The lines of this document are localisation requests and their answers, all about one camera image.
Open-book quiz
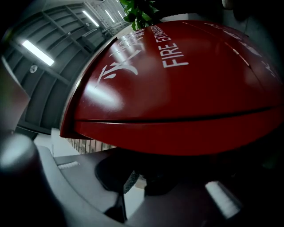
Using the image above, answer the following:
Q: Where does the grey wiping cloth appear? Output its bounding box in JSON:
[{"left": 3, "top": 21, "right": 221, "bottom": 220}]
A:
[{"left": 122, "top": 169, "right": 141, "bottom": 195}]

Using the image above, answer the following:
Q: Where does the green potted plant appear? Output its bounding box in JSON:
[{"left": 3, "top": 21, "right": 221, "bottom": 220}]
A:
[{"left": 119, "top": 0, "right": 161, "bottom": 31}]

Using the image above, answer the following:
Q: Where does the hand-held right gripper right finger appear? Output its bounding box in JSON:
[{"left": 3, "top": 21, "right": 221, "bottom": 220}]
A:
[{"left": 125, "top": 154, "right": 244, "bottom": 227}]

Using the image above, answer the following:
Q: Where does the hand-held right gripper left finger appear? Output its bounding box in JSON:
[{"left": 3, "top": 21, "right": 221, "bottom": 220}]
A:
[{"left": 53, "top": 148, "right": 134, "bottom": 227}]

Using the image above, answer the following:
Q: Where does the red fire extinguisher box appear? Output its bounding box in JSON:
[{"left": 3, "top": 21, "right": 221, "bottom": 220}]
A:
[{"left": 59, "top": 19, "right": 284, "bottom": 156}]

